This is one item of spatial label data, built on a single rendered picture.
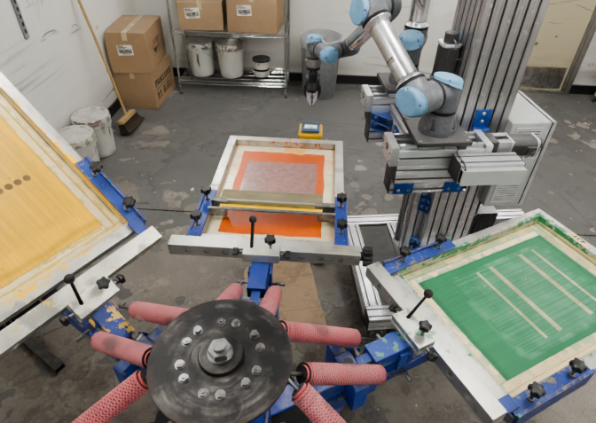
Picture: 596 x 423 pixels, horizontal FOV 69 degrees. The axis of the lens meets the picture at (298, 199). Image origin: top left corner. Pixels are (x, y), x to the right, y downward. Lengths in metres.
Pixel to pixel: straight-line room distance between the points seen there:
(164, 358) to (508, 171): 1.45
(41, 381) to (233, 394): 1.90
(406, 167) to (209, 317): 1.13
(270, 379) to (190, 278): 2.02
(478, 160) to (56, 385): 2.29
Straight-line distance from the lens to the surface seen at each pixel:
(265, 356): 0.95
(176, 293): 2.83
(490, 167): 1.89
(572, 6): 5.81
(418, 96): 1.64
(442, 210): 2.35
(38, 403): 2.67
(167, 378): 0.96
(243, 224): 1.76
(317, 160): 2.13
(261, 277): 1.44
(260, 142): 2.24
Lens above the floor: 2.12
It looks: 38 degrees down
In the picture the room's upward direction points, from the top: 1 degrees clockwise
